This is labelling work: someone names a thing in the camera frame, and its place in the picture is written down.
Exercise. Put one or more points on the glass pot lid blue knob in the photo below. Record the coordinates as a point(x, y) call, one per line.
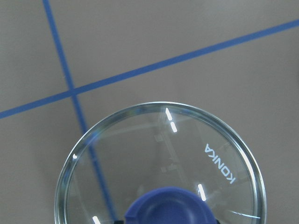
point(160, 163)

